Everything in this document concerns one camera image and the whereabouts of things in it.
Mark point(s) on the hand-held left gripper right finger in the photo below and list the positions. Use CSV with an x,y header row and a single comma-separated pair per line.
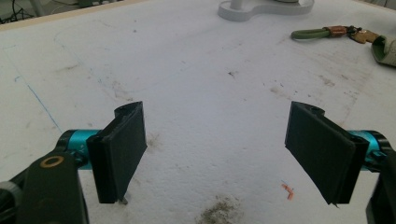
x,y
323,152

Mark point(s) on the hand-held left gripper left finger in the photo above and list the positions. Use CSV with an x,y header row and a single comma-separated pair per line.
x,y
118,155

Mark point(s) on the white stand base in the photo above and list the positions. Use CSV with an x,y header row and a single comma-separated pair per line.
x,y
264,8

